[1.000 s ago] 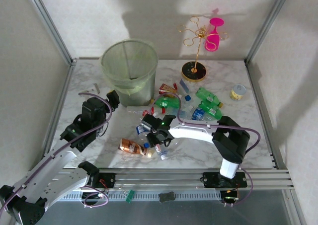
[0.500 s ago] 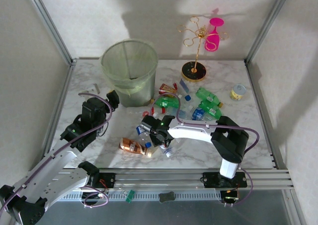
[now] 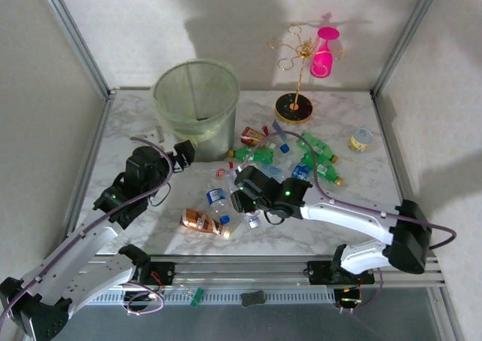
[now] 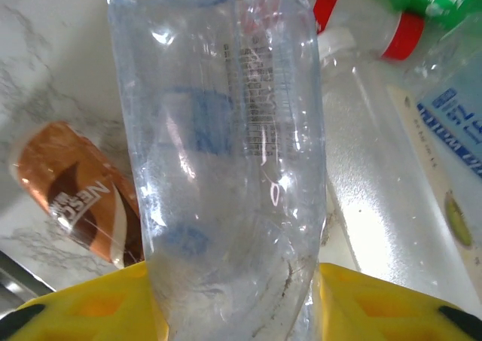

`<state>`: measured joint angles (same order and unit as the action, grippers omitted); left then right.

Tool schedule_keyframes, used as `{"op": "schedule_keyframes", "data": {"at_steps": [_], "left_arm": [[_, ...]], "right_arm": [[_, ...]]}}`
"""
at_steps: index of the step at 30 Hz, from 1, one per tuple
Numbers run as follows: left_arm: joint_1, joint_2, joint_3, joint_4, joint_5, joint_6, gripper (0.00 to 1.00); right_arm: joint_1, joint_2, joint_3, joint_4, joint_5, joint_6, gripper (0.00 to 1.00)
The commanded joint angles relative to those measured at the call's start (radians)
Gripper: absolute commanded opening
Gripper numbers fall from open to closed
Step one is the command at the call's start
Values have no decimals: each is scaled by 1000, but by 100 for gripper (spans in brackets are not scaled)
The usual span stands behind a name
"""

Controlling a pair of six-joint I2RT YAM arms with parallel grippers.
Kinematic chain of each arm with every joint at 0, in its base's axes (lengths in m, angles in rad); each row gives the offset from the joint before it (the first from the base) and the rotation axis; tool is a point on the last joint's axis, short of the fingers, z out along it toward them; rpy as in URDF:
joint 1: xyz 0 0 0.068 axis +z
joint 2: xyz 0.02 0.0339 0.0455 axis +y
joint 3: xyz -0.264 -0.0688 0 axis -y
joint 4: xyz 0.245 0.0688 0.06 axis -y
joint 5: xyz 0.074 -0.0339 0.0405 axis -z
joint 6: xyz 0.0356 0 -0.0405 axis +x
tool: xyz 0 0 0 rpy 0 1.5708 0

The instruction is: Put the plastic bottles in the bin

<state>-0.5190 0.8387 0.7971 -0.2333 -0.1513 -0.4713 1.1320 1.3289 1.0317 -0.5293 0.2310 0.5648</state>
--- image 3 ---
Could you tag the grey metal lower panel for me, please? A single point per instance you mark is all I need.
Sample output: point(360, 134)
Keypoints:
point(263, 326)

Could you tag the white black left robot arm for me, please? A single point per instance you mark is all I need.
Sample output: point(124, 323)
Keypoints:
point(75, 254)

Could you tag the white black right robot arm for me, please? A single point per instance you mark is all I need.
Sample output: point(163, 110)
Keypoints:
point(339, 215)

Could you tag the aluminium side rail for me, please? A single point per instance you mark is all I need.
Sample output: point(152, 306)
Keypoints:
point(95, 149)
point(397, 156)

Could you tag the yellow label tin can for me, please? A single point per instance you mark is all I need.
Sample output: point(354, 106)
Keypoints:
point(357, 143)

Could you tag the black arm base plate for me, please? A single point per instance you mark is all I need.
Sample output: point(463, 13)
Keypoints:
point(165, 273)
point(320, 273)

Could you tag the small clear bottle blue label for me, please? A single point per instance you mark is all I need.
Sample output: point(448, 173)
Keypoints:
point(253, 219)

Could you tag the dark grey bone-shaped piece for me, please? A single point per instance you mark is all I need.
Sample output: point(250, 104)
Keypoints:
point(253, 299)

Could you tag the pale green bin liner bag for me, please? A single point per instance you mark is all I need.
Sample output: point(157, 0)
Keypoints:
point(177, 127)

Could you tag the clear bottle red label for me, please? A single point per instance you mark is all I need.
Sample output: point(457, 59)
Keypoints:
point(220, 172)

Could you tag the aluminium frame post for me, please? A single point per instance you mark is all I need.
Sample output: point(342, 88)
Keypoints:
point(71, 36)
point(406, 36)

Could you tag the clear bottle blue cap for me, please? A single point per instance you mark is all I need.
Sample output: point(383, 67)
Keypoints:
point(215, 196)
point(278, 128)

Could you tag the translucent green waste bin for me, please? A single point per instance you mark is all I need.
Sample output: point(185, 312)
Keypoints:
point(216, 145)

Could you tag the red yellow snack packet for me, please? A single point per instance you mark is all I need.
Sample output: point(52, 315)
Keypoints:
point(251, 134)

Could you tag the pink wine glass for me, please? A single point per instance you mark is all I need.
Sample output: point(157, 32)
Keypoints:
point(322, 60)

